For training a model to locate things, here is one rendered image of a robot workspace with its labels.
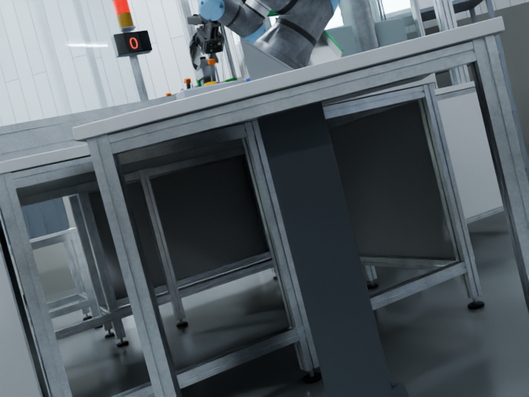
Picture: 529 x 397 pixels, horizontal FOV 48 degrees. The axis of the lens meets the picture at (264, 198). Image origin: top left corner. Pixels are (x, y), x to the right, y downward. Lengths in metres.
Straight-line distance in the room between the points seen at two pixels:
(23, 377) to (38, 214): 2.15
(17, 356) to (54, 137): 0.58
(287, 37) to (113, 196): 0.57
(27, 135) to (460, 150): 2.26
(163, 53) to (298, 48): 4.59
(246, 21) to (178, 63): 4.18
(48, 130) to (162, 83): 4.30
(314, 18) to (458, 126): 1.92
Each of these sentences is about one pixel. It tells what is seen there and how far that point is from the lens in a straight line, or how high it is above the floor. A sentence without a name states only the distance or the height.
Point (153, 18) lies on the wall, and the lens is 6.13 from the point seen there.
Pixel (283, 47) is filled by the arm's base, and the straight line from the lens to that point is 1.48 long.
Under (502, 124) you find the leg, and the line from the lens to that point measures 1.34.
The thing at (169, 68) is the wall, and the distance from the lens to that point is 6.01.
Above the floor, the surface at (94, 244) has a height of 0.52.
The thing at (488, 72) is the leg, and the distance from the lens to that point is 1.33.
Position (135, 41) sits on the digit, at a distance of 2.15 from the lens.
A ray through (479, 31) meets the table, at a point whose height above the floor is 0.84.
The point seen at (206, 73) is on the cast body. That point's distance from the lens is 2.06.
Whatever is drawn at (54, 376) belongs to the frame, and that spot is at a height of 0.30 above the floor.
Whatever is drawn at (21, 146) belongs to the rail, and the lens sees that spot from 1.74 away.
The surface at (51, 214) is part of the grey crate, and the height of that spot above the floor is 0.73.
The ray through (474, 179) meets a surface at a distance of 3.36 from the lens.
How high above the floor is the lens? 0.68
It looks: 3 degrees down
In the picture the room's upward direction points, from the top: 14 degrees counter-clockwise
